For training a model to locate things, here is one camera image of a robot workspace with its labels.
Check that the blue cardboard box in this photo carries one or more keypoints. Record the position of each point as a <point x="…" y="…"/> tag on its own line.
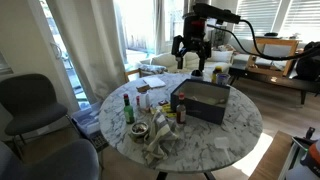
<point x="203" y="100"/>

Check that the white notebook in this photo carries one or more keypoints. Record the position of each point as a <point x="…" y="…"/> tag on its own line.
<point x="154" y="82"/>

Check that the small bowl with snacks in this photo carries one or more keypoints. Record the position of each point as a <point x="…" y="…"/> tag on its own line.
<point x="139" y="129"/>

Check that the brown bottle yellow lid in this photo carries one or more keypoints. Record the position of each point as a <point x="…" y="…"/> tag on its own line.
<point x="216" y="71"/>

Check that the small red capped bottle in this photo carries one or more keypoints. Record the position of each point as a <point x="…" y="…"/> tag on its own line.
<point x="138" y="101"/>

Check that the black low bench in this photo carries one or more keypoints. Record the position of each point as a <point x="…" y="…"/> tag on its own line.
<point x="238" y="71"/>

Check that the grey chair front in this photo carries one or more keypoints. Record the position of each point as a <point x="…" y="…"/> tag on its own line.
<point x="75" y="161"/>

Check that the yellow packets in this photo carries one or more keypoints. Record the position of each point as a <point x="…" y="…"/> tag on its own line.
<point x="166" y="110"/>

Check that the brown sauce bottle red cap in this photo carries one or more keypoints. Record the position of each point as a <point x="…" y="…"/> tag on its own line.
<point x="181" y="110"/>

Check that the striped grey cloth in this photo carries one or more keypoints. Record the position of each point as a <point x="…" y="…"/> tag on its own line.
<point x="160" y="140"/>

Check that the green glass bottle red cap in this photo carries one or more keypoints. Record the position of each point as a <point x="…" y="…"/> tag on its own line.
<point x="128" y="110"/>

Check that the white plastic bottle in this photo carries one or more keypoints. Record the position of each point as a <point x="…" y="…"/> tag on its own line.
<point x="144" y="100"/>

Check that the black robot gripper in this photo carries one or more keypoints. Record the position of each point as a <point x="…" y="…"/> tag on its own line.
<point x="192" y="40"/>

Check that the round marble table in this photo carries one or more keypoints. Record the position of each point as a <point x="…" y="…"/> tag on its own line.
<point x="194" y="151"/>

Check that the beige curtain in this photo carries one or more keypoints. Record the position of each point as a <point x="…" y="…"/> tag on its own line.
<point x="90" y="34"/>

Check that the blue rimmed cup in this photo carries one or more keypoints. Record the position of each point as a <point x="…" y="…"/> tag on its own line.
<point x="222" y="79"/>

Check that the dark grey chair left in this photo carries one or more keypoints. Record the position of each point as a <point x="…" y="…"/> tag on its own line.
<point x="32" y="102"/>

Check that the plastic storage bin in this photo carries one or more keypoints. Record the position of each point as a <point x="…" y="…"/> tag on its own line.
<point x="87" y="119"/>

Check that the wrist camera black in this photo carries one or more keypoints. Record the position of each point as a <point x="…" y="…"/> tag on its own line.
<point x="208" y="11"/>

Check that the white sofa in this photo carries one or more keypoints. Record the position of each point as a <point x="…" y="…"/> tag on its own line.
<point x="166" y="62"/>

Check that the small brown box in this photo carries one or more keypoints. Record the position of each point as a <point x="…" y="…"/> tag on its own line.
<point x="143" y="88"/>

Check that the wooden frame armchair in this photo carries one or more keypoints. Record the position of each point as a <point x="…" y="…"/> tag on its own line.
<point x="273" y="47"/>

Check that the wooden side table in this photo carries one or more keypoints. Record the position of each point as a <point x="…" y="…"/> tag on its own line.
<point x="271" y="164"/>

